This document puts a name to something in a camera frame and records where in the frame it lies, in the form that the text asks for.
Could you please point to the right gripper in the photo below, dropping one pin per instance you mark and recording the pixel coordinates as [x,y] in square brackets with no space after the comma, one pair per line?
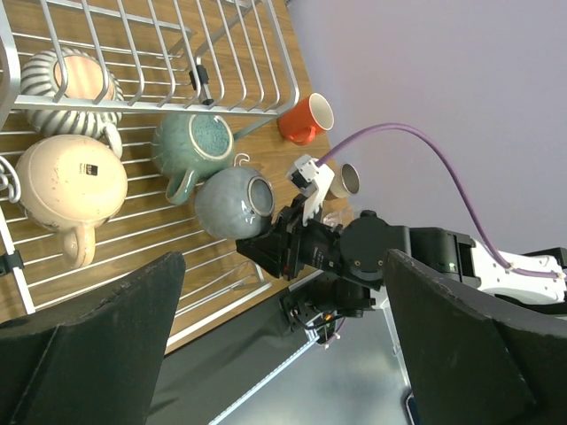
[290,244]

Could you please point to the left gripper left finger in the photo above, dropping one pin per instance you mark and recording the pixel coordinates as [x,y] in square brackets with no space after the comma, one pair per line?
[93,359]

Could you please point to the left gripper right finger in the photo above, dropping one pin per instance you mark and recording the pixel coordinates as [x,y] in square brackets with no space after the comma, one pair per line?
[473,358]

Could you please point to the orange mug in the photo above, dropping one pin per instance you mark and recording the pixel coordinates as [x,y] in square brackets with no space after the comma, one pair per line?
[310,117]

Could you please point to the teal ceramic mug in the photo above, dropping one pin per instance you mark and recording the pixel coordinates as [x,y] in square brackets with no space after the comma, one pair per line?
[188,149]

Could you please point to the beige ceramic mug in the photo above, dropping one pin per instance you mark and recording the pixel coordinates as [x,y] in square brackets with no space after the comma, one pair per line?
[71,185]

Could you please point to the white ribbed mug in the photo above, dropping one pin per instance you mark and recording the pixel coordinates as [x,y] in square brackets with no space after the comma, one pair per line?
[76,75]

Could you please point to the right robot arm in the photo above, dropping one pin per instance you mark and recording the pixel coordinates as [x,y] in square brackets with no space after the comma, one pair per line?
[351,258]

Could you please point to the clear glass cup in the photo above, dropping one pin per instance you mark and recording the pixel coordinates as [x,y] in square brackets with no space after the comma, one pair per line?
[341,217]

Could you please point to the black base mat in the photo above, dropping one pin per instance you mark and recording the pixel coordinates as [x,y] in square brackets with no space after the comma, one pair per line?
[203,378]

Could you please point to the steel tumbler cup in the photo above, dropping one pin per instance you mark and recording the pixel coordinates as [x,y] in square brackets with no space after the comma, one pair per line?
[346,182]

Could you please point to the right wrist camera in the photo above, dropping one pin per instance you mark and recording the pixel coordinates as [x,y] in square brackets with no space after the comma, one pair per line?
[313,182]

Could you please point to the metal wire dish rack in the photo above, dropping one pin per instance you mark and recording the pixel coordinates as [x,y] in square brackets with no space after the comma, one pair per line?
[255,70]

